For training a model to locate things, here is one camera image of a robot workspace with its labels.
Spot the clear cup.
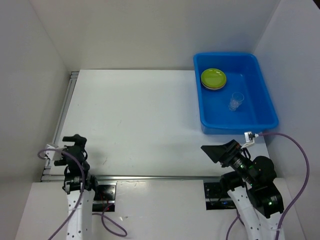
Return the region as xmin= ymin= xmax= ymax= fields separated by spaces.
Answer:
xmin=228 ymin=92 xmax=245 ymax=112

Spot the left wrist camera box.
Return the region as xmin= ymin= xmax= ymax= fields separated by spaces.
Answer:
xmin=44 ymin=143 xmax=64 ymax=162

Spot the blue plastic bin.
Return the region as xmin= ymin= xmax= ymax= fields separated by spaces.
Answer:
xmin=193 ymin=52 xmax=279 ymax=135

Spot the green plate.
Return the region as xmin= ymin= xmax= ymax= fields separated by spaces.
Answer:
xmin=200 ymin=68 xmax=227 ymax=87

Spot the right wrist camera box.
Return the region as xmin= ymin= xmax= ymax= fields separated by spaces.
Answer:
xmin=241 ymin=131 xmax=259 ymax=149

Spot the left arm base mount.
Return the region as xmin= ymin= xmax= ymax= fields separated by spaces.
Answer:
xmin=92 ymin=182 xmax=117 ymax=213

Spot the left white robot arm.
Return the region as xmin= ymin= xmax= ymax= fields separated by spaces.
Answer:
xmin=49 ymin=134 xmax=100 ymax=240

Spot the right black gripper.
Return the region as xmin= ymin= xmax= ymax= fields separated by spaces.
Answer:
xmin=200 ymin=137 xmax=257 ymax=185

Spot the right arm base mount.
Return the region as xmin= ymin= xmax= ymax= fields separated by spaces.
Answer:
xmin=203 ymin=182 xmax=236 ymax=211

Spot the aluminium table frame rail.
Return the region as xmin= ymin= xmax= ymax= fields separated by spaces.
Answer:
xmin=53 ymin=70 xmax=222 ymax=176

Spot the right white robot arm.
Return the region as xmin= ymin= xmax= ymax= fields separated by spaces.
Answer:
xmin=201 ymin=140 xmax=285 ymax=240

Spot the orange plate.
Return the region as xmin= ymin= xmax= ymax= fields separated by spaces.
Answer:
xmin=202 ymin=84 xmax=225 ymax=91

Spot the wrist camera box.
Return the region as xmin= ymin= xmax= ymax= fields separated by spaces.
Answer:
xmin=44 ymin=143 xmax=64 ymax=162
xmin=241 ymin=131 xmax=259 ymax=149

